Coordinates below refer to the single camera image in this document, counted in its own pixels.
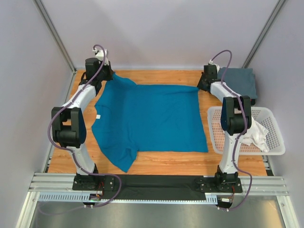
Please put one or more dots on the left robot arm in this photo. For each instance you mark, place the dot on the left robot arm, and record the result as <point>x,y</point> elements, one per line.
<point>67,129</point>

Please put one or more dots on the right frame post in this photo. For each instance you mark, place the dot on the right frame post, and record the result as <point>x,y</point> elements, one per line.
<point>264,32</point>

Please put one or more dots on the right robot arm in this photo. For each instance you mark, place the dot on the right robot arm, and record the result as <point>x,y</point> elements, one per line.
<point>235,120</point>

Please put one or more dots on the left frame post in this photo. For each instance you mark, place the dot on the left frame post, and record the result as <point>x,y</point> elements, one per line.
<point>54,33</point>

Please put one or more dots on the white plastic basket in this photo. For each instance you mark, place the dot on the white plastic basket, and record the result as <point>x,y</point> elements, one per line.
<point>272,142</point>

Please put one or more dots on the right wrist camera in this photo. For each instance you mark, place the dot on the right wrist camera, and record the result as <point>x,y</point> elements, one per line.
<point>213,64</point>

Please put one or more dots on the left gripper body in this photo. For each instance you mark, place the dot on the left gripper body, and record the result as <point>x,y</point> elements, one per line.
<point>105,73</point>

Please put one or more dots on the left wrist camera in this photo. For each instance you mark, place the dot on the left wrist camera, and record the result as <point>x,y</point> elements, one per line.
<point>102,55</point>

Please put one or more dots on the folded dark red t-shirt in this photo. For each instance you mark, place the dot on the folded dark red t-shirt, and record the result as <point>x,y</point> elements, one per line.
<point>253,102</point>

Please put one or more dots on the folded grey t-shirt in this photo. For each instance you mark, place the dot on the folded grey t-shirt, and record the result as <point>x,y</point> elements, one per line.
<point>240,80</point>

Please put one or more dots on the frame post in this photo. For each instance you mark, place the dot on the frame post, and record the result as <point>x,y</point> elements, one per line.
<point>54,33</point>
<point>264,32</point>

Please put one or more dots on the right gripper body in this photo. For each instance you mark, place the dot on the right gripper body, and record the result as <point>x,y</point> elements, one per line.
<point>200,84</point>

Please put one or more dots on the white t-shirt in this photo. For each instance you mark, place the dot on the white t-shirt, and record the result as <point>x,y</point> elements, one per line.
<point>256,135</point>

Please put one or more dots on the blue t-shirt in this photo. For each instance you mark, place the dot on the blue t-shirt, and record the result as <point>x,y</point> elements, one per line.
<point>136,118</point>

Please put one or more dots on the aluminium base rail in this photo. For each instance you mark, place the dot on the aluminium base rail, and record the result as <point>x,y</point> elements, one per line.
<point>228,193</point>

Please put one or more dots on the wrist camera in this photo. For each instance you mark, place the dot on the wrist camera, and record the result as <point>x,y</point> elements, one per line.
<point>102,55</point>
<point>213,64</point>

